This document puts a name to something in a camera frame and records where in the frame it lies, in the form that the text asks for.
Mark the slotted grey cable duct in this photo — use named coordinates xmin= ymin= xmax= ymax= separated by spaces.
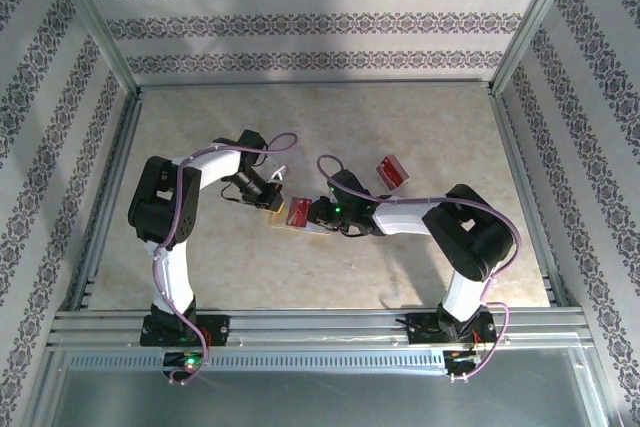
xmin=64 ymin=350 xmax=451 ymax=374

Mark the aluminium frame post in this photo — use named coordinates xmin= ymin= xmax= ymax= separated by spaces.
xmin=42 ymin=0 xmax=141 ymax=96
xmin=489 ymin=0 xmax=586 ymax=96

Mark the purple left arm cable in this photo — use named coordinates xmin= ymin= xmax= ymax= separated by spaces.
xmin=152 ymin=132 xmax=301 ymax=386

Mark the beige card holder wallet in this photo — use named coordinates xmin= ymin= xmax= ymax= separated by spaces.
xmin=269 ymin=196 xmax=332 ymax=238

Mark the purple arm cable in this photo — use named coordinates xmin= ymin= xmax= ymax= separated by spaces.
xmin=317 ymin=153 xmax=521 ymax=383
xmin=152 ymin=132 xmax=301 ymax=386

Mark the aluminium frame rail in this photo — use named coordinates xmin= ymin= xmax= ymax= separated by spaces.
xmin=134 ymin=77 xmax=497 ymax=91
xmin=485 ymin=89 xmax=571 ymax=309
xmin=64 ymin=89 xmax=146 ymax=312

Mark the red credit card stack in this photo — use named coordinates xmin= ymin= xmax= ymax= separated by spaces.
xmin=375 ymin=154 xmax=411 ymax=192

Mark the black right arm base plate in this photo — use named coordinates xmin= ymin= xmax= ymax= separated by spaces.
xmin=407 ymin=311 xmax=499 ymax=346

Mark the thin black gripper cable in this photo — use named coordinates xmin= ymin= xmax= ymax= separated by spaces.
xmin=219 ymin=181 xmax=251 ymax=206

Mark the grey metal sheet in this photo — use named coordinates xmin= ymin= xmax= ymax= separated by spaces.
xmin=47 ymin=369 xmax=609 ymax=427

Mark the aluminium mounting rail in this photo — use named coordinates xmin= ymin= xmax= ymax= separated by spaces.
xmin=47 ymin=307 xmax=587 ymax=349

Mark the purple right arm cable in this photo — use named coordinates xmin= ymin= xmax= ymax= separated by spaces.
xmin=317 ymin=153 xmax=521 ymax=383

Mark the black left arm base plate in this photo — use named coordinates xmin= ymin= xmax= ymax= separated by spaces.
xmin=139 ymin=314 xmax=231 ymax=348

